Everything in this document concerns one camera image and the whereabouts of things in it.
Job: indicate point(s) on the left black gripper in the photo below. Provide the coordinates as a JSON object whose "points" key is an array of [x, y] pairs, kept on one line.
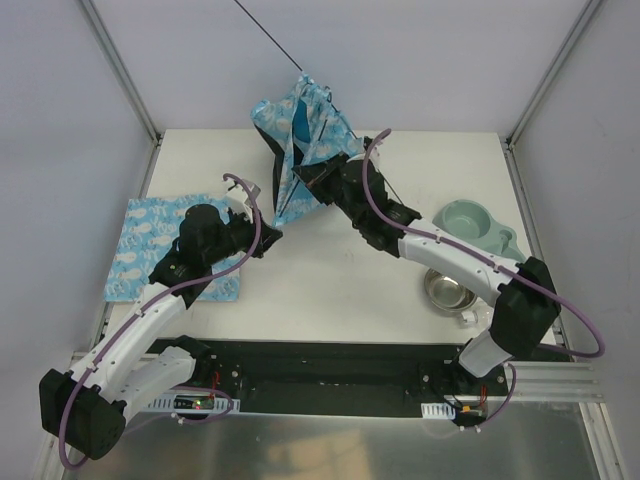
{"points": [[254, 233]]}

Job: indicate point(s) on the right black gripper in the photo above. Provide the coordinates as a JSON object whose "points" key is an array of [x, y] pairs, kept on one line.
{"points": [[323, 176]]}

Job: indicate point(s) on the blue patterned pet tent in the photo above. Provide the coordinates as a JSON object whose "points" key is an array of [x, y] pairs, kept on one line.
{"points": [[301, 129]]}

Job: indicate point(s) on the black tent pole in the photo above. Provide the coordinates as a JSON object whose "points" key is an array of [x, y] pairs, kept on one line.
{"points": [[270, 36]]}

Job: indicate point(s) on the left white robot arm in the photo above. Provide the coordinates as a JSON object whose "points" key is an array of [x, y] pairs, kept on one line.
{"points": [[89, 406]]}

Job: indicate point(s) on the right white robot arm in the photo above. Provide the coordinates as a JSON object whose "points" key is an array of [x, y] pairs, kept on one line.
{"points": [[520, 293]]}

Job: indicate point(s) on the stainless steel pet bowl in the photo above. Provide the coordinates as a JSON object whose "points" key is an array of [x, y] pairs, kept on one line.
{"points": [[447, 294]]}

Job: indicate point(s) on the blue snowman patterned mat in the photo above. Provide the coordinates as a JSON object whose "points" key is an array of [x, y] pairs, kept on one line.
{"points": [[149, 228]]}

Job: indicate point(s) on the mint green double feeder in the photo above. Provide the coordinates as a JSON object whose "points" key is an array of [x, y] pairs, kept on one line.
{"points": [[473, 223]]}

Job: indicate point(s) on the clear plastic water bottle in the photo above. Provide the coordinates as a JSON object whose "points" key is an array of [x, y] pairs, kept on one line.
{"points": [[480, 317]]}

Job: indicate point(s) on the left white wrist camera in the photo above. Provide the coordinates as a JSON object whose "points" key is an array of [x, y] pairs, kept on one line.
{"points": [[239, 199]]}

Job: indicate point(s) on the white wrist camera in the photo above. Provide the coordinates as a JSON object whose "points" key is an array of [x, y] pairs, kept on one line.
{"points": [[374, 154], [239, 199]]}

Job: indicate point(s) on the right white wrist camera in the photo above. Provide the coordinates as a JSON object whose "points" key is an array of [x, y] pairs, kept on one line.
{"points": [[374, 154]]}

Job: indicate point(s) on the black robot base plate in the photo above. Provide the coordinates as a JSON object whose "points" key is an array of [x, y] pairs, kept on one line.
{"points": [[341, 379]]}

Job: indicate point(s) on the left aluminium frame post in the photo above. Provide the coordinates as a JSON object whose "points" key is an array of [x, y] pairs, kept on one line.
{"points": [[117, 65]]}

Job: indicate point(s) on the aluminium frame post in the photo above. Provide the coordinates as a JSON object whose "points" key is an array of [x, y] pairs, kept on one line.
{"points": [[117, 65], [586, 16]]}

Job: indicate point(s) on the right aluminium frame post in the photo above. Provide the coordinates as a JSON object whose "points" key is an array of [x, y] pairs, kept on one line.
{"points": [[586, 16]]}

